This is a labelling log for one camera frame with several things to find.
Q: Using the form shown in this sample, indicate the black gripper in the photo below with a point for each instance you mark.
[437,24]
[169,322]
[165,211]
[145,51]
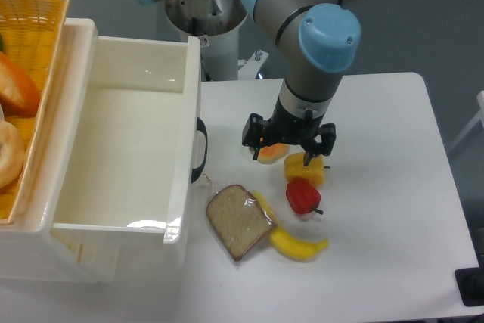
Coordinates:
[295,122]

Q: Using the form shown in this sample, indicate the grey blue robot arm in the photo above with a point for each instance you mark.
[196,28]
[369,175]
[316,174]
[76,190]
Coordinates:
[318,37]

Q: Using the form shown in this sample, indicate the wrapped brown toast slice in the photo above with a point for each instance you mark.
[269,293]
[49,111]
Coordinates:
[238,220]

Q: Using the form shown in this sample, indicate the orange toy peach half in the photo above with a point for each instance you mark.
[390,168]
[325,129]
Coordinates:
[270,154]

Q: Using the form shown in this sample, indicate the yellow toy corn cob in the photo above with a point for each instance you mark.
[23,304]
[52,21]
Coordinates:
[314,173]

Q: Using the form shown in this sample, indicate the red toy bell pepper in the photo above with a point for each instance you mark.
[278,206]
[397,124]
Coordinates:
[303,198]

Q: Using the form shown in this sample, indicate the yellow toy banana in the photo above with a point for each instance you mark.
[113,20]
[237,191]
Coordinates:
[285,243]

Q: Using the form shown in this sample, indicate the white open plastic drawer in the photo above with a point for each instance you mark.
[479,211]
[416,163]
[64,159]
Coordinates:
[134,157]

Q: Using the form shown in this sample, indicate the black device at table edge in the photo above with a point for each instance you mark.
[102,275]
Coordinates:
[470,285]

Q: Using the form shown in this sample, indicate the orange toy carrot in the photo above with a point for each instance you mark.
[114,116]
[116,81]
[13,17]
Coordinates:
[19,94]

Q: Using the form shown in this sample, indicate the beige toy bagel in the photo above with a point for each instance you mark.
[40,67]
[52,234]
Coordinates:
[12,153]

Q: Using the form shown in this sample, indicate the white drawer cabinet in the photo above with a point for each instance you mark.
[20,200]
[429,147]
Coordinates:
[31,249]

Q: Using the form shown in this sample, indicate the yellow wicker basket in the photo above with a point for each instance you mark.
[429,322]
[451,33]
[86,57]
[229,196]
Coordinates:
[31,34]

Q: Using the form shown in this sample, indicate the black drawer handle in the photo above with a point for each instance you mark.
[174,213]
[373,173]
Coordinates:
[201,150]

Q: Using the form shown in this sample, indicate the metal table clamp bracket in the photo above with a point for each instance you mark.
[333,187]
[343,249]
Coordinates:
[251,68]

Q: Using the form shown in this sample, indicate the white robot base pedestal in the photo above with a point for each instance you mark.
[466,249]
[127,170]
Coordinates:
[216,24]

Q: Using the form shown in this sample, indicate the white frame at right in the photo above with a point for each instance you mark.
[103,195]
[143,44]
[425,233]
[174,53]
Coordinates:
[468,133]

